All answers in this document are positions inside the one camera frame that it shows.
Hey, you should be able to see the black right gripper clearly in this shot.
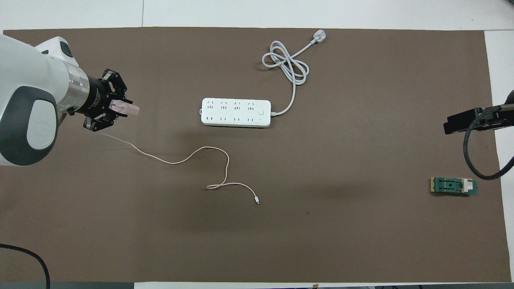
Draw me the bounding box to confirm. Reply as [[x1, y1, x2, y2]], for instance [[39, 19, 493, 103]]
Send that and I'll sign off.
[[444, 90, 514, 135]]

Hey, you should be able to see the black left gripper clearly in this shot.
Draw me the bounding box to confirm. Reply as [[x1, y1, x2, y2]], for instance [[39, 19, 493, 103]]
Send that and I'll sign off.
[[82, 69, 133, 132]]

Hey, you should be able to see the pink charger block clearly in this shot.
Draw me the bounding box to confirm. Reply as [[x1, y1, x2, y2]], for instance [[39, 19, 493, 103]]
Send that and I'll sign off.
[[111, 102, 141, 118]]

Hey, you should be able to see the pink charging cable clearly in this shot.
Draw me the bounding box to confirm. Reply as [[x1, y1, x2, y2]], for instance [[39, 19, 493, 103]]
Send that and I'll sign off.
[[96, 132, 261, 205]]

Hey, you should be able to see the white power strip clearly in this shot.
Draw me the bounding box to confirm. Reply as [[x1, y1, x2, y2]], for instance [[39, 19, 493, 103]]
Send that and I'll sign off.
[[200, 98, 272, 128]]

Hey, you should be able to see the green circuit board module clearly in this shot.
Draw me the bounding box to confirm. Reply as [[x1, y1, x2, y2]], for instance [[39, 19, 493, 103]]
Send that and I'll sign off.
[[430, 177, 478, 197]]

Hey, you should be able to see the brown table mat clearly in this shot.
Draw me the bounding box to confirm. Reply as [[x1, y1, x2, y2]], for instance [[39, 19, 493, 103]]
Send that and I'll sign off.
[[0, 27, 511, 283]]

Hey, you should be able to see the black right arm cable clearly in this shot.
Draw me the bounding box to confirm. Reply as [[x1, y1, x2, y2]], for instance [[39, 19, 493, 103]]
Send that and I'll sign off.
[[464, 103, 514, 180]]

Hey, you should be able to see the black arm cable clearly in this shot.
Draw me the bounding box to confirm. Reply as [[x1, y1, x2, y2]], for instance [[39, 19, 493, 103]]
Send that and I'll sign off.
[[0, 244, 51, 289], [464, 103, 514, 180]]

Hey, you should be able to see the white power cord with plug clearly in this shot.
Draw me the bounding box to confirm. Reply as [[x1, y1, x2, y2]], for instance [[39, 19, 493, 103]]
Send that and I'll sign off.
[[262, 30, 326, 117]]

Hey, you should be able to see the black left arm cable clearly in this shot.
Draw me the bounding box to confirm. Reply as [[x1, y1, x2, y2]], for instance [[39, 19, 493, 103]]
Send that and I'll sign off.
[[0, 244, 51, 289]]

